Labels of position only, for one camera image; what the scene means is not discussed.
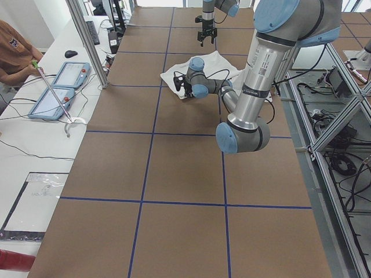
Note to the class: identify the aluminium frame post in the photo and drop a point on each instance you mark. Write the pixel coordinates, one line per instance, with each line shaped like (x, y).
(80, 24)

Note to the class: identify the clear plastic bag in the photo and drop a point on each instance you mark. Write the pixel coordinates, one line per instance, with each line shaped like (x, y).
(31, 212)

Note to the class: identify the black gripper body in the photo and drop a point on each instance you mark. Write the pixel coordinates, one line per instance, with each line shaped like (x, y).
(188, 90)
(207, 25)

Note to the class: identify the white long-sleeve printed shirt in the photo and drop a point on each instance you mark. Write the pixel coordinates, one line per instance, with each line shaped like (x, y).
(213, 63)

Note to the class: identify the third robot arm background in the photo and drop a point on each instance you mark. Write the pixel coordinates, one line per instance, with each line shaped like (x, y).
(364, 54)

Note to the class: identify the black keyboard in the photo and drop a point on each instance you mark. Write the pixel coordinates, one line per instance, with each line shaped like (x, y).
(93, 33)

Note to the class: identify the black computer mouse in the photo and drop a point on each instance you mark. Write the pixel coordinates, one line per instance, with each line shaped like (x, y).
(70, 53)

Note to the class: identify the aluminium side frame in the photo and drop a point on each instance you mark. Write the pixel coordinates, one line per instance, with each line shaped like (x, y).
(327, 96)

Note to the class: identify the metal rod with hook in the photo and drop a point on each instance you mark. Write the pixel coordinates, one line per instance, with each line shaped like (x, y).
(71, 119)

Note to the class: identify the person in orange shirt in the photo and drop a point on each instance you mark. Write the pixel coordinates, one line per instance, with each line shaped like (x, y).
(17, 55)

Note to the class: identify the red cylinder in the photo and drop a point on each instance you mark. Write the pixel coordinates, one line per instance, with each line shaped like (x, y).
(16, 261)

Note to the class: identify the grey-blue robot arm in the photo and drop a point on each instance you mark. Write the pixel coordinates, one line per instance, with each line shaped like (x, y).
(228, 7)
(279, 26)

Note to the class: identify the upper teach pendant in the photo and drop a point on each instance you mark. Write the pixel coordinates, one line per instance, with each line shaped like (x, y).
(71, 75)

